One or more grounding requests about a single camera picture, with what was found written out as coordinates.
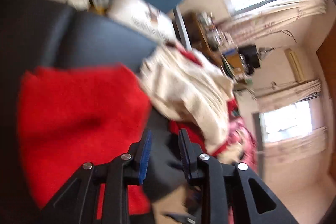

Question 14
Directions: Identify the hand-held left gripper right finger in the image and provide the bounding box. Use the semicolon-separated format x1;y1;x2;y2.
178;129;298;224

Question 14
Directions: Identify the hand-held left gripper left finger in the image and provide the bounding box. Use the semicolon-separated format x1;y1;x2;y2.
45;129;153;224

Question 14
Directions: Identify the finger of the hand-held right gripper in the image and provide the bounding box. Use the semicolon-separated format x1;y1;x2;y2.
184;186;204;214

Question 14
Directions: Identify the red fleece garment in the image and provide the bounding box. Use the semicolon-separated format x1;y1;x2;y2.
18;64;153;216

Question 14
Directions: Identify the dark red garment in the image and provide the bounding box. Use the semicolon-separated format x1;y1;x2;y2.
168;98;237;156

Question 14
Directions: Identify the pink bedding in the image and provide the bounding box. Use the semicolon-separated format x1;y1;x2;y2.
228;119;258;169

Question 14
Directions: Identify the cream knit garment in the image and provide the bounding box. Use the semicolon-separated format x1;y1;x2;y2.
140;46;234;151

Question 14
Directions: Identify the small window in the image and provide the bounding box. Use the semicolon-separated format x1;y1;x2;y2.
259;102;313;143

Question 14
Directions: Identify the beige floral curtain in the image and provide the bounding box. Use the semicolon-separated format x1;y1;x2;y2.
262;127;328;164
218;0;327;43
252;80;322;111

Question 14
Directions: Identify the black monitor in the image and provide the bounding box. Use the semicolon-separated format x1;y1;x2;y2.
238;46;259;75

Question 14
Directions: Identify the wooden side table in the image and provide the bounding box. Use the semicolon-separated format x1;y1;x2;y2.
184;13;237;56

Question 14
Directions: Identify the white printed pillow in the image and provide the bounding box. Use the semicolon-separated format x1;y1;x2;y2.
106;0;176;43

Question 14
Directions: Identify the wall air conditioner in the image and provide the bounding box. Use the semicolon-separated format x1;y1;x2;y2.
285;48;306;83

